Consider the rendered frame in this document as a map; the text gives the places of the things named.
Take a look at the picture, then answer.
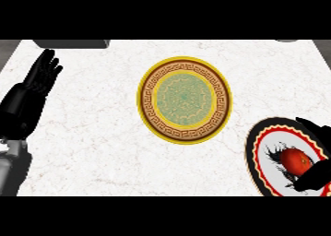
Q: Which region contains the yellow and green patterned plate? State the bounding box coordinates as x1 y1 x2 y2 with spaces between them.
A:
134 55 235 146

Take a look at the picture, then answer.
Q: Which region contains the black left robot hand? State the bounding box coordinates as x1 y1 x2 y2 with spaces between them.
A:
0 48 63 141

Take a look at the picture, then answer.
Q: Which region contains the dark grey appliance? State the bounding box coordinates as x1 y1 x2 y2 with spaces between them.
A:
31 39 112 50

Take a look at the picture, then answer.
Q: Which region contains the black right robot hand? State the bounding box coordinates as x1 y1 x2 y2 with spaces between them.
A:
289 116 331 194

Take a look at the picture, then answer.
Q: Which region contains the black red white plate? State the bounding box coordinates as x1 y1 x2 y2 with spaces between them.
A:
244 116 331 197

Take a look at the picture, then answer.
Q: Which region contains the red tomato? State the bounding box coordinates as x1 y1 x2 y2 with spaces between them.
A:
279 147 315 177

